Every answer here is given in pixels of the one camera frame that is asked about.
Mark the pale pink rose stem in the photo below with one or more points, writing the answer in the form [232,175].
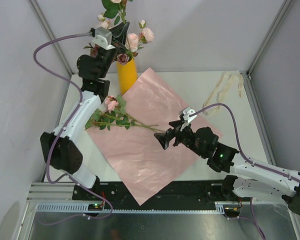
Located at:
[135,41]

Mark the aluminium frame post right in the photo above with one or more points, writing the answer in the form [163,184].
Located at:
[273,29]

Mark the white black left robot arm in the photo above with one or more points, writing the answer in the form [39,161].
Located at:
[60,146]

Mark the aluminium frame post left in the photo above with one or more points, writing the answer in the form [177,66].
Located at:
[41,18]

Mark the pink artificial flower bunch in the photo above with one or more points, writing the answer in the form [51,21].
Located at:
[115,115]

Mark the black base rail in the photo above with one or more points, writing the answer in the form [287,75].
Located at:
[176,192]

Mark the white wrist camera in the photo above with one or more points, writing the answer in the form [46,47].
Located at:
[187,115]
[102,37]

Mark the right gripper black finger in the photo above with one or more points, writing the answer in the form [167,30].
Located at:
[177,124]
[164,138]

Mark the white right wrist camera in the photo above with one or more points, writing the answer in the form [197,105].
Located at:
[187,115]

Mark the cream ribbon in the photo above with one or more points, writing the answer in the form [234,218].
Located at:
[222,87]

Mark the light pink rose stem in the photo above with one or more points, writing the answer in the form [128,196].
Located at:
[103,21]

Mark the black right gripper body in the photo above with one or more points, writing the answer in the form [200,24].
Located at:
[186,137]

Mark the purple pink wrapping paper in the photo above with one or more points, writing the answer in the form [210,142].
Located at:
[134,156]

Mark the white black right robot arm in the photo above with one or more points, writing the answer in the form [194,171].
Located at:
[246,177]

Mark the yellow cylindrical vase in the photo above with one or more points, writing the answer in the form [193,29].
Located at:
[127,75]

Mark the white slotted cable duct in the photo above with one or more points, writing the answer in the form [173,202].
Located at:
[98,208]

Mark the aluminium frame post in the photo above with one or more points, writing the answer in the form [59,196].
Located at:
[41,18]
[273,29]

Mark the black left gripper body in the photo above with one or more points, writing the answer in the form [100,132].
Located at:
[106,61]

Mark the peach rose stem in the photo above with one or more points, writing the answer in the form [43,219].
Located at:
[115,10]

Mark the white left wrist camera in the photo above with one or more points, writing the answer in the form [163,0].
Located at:
[102,37]

